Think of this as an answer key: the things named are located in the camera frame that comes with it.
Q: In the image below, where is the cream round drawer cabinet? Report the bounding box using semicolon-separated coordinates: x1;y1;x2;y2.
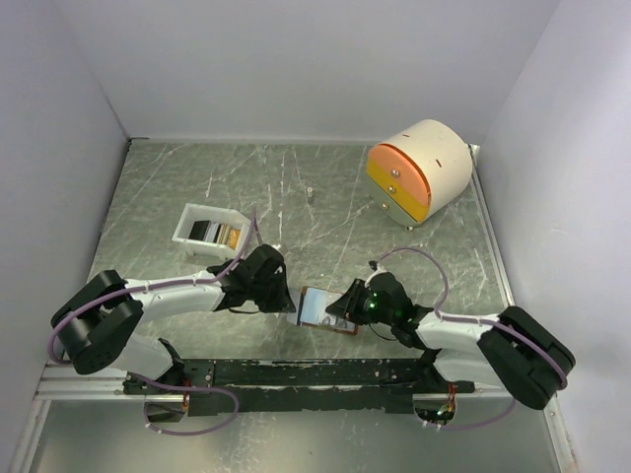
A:
366;119;473;229

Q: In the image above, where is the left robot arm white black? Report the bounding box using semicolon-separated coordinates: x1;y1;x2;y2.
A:
50;244;297;393

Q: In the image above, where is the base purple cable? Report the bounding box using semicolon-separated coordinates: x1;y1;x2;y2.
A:
421;393;517;431
130;373;245;438

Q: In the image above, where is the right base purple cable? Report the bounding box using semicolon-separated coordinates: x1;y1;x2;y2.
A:
421;393;517;431

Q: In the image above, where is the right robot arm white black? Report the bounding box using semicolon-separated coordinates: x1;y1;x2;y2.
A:
326;272;576;410

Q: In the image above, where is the brown leather card holder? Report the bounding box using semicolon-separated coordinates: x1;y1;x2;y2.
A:
286;287;358;335

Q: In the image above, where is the stack of cards in tray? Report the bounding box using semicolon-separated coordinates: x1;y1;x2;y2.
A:
188;220;241;248

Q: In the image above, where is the white card tray box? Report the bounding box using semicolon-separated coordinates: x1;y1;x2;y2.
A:
172;203;250;260

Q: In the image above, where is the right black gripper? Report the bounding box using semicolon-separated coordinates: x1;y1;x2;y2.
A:
325;278;395;325

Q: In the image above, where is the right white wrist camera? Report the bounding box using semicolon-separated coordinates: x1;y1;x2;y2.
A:
369;260;386;277

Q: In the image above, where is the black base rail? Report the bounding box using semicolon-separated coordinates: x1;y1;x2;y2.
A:
123;358;474;417

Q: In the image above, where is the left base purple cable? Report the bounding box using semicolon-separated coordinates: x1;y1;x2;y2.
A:
130;373;245;438

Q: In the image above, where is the white VIP card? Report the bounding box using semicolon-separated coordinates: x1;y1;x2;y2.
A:
319;315;356;333

